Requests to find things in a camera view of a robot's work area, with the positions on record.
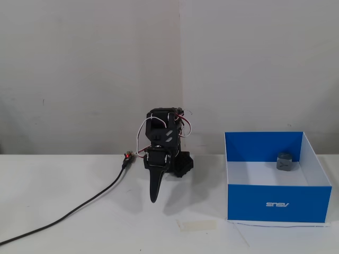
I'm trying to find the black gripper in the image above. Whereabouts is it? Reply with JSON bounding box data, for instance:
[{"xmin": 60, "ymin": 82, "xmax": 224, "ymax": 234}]
[{"xmin": 142, "ymin": 111, "xmax": 181, "ymax": 204}]

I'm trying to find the gray block with X mark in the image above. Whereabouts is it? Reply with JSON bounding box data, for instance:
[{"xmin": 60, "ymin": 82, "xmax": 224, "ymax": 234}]
[{"xmin": 276, "ymin": 151, "xmax": 294, "ymax": 171}]

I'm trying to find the blue and white cardboard box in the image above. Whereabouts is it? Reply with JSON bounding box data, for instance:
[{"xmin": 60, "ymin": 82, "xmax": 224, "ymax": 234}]
[{"xmin": 224, "ymin": 131, "xmax": 333, "ymax": 223}]

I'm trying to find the small controller board red LED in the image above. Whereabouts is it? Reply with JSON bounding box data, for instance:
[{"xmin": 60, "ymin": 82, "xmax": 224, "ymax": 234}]
[{"xmin": 122, "ymin": 150, "xmax": 136, "ymax": 167}]

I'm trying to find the translucent tape patch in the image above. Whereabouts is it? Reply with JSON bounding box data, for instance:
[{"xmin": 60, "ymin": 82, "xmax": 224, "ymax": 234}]
[{"xmin": 179, "ymin": 220, "xmax": 217, "ymax": 233}]

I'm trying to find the white red gripper servo cable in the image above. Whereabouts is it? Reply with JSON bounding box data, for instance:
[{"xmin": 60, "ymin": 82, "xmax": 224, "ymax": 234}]
[{"xmin": 136, "ymin": 116, "xmax": 154, "ymax": 156}]

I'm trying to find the red white arm servo cable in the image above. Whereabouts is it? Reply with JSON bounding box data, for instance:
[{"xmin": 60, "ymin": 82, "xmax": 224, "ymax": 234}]
[{"xmin": 173, "ymin": 108, "xmax": 193, "ymax": 138}]

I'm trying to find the black USB cable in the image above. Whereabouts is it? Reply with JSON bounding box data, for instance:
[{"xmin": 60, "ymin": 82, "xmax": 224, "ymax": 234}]
[{"xmin": 0, "ymin": 158, "xmax": 128, "ymax": 246}]

